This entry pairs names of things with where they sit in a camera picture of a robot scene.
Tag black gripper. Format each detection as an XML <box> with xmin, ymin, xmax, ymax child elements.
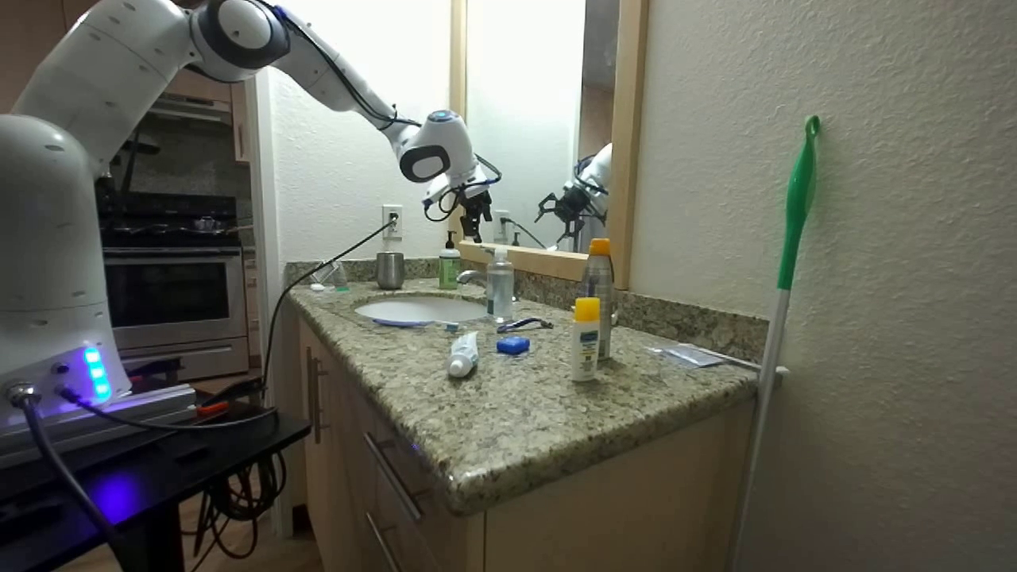
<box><xmin>454</xmin><ymin>185</ymin><xmax>494</xmax><ymax>244</ymax></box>

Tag green soap pump bottle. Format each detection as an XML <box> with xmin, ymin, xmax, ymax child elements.
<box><xmin>436</xmin><ymin>229</ymin><xmax>463</xmax><ymax>291</ymax></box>

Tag clear pump bottle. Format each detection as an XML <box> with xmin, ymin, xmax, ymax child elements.
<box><xmin>483</xmin><ymin>244</ymin><xmax>518</xmax><ymax>330</ymax></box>

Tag stainless steel cup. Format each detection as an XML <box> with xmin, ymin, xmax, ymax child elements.
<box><xmin>374</xmin><ymin>247</ymin><xmax>405</xmax><ymax>291</ymax></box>

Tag white oval sink basin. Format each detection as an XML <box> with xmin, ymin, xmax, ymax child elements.
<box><xmin>351</xmin><ymin>291</ymin><xmax>492</xmax><ymax>330</ymax></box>

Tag white toothpaste tube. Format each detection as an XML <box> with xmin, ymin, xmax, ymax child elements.
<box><xmin>445</xmin><ymin>327</ymin><xmax>483</xmax><ymax>385</ymax></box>

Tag white bottle yellow cap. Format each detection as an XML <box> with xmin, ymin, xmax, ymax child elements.
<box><xmin>568</xmin><ymin>294</ymin><xmax>606</xmax><ymax>388</ymax></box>

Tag wood framed mirror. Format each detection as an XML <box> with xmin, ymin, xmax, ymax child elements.
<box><xmin>447</xmin><ymin>0</ymin><xmax>651</xmax><ymax>291</ymax></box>

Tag clear plastic package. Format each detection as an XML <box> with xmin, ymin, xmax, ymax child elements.
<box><xmin>647</xmin><ymin>341</ymin><xmax>762</xmax><ymax>373</ymax></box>

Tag grey range hood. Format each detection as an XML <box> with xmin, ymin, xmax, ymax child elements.
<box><xmin>98</xmin><ymin>93</ymin><xmax>258</xmax><ymax>199</ymax></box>

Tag stainless steel oven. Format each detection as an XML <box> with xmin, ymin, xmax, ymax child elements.
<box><xmin>96</xmin><ymin>186</ymin><xmax>263</xmax><ymax>388</ymax></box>

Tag orange black clamp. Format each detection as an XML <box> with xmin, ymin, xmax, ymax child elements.
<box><xmin>189</xmin><ymin>395</ymin><xmax>239</xmax><ymax>418</ymax></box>

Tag wooden vanity cabinet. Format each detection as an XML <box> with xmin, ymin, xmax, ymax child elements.
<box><xmin>291</xmin><ymin>311</ymin><xmax>758</xmax><ymax>572</ymax></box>

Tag black robot table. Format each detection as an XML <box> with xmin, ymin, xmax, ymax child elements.
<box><xmin>0</xmin><ymin>407</ymin><xmax>312</xmax><ymax>572</ymax></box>

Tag aluminium robot mounting rails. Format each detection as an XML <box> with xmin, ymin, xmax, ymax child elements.
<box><xmin>0</xmin><ymin>381</ymin><xmax>199</xmax><ymax>470</ymax></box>

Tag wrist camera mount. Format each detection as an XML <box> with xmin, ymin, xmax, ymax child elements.
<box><xmin>451</xmin><ymin>170</ymin><xmax>502</xmax><ymax>195</ymax></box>

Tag black power cable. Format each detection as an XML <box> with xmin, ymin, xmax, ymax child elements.
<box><xmin>255</xmin><ymin>217</ymin><xmax>399</xmax><ymax>401</ymax></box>

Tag metal cabinet door handle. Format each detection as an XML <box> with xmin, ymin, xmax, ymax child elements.
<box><xmin>303</xmin><ymin>346</ymin><xmax>328</xmax><ymax>448</ymax></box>

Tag metal drawer handle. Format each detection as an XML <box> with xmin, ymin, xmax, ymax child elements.
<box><xmin>363</xmin><ymin>512</ymin><xmax>404</xmax><ymax>572</ymax></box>
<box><xmin>363</xmin><ymin>427</ymin><xmax>430</xmax><ymax>526</ymax></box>

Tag wooden kitchen wall cabinet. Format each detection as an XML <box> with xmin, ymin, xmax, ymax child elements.
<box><xmin>0</xmin><ymin>0</ymin><xmax>258</xmax><ymax>165</ymax></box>

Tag green handled mop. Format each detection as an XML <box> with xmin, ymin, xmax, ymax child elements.
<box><xmin>728</xmin><ymin>110</ymin><xmax>826</xmax><ymax>572</ymax></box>

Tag black cable bundle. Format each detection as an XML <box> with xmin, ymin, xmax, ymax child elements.
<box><xmin>189</xmin><ymin>452</ymin><xmax>291</xmax><ymax>565</ymax></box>

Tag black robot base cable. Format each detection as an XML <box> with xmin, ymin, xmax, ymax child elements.
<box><xmin>5</xmin><ymin>385</ymin><xmax>121</xmax><ymax>533</ymax></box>

